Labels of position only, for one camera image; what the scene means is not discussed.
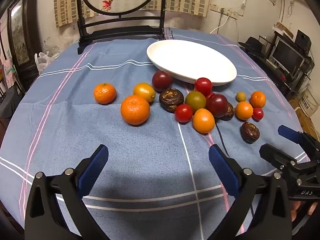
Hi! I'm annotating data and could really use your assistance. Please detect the black hat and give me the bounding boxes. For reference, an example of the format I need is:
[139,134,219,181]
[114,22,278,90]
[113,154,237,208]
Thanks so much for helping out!
[238,37,265,55]

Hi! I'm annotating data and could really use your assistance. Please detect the dark wooden cabinet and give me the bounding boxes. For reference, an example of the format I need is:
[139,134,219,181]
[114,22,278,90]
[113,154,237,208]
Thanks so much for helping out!
[6,0,43,90]

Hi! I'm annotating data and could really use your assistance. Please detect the white plastic bag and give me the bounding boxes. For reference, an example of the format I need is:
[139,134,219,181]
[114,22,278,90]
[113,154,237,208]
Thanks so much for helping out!
[34,51,62,75]

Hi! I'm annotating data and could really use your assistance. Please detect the large orange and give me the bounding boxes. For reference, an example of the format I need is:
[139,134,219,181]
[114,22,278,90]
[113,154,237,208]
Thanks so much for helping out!
[120,95,151,126]

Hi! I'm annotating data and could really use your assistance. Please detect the small mandarin orange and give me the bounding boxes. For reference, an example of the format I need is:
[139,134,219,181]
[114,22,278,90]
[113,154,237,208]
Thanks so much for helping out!
[93,83,117,105]
[250,91,266,108]

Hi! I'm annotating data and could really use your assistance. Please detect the computer monitor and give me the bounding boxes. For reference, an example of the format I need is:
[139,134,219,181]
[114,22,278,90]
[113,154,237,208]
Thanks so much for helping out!
[271,39,307,74]

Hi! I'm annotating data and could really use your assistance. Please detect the person's right hand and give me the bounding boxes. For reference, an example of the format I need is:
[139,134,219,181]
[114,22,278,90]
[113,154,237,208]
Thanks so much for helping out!
[291,200,320,233]

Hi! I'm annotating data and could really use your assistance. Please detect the dark brown water chestnut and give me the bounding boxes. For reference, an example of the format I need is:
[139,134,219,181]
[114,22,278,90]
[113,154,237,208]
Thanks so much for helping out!
[220,102,235,121]
[240,122,260,144]
[159,88,185,113]

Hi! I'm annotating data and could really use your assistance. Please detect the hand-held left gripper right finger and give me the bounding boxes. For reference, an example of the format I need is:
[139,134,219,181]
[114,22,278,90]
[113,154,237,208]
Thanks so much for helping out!
[209,144,293,240]

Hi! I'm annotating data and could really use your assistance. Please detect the green-brown tomato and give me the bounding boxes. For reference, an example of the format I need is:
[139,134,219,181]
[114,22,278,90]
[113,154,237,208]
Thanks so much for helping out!
[185,91,207,113]

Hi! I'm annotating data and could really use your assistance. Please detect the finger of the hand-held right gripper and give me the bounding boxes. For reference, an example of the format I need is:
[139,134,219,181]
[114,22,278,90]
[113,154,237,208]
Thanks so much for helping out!
[259,144,304,171]
[278,125,320,155]

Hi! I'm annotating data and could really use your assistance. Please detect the white oval plate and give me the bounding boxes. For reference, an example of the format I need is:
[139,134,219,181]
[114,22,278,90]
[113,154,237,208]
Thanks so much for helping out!
[146,39,237,87]

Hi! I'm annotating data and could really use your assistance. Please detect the blue striped tablecloth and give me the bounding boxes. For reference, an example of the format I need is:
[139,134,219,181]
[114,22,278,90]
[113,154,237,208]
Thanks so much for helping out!
[0,27,312,240]

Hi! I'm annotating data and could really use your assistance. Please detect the white bucket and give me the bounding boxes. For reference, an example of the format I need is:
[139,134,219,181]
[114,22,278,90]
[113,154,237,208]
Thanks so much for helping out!
[299,84,320,117]

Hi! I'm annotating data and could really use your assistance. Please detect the white wall power sockets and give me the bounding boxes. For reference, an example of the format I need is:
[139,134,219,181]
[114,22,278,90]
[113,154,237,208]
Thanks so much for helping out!
[210,3,239,19]

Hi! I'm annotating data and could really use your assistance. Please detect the small orange tomato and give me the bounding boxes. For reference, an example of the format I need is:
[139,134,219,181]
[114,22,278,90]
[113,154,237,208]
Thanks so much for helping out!
[234,101,254,120]

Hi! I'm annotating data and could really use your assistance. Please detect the dark purple tomato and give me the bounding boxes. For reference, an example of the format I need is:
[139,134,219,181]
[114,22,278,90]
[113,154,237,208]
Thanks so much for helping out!
[206,94,229,118]
[152,70,173,92]

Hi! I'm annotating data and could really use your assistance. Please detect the white power cable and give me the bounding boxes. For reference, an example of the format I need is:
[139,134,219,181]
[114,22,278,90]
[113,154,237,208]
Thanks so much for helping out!
[209,12,230,34]

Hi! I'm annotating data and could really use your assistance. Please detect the black speaker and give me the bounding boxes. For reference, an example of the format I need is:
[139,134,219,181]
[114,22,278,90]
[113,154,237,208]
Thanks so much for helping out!
[295,29,312,50]

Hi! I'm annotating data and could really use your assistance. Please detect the yellow tomato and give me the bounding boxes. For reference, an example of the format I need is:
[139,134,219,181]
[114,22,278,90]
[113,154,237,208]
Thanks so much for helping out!
[133,82,156,103]

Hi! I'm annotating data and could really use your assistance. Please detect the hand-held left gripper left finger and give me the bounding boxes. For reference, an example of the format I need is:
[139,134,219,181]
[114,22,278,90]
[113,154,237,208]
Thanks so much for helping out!
[24,144,109,240]

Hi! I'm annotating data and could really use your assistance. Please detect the red cherry tomato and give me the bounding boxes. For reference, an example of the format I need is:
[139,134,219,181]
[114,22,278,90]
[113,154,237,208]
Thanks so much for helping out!
[194,77,213,97]
[252,107,264,121]
[174,104,194,123]

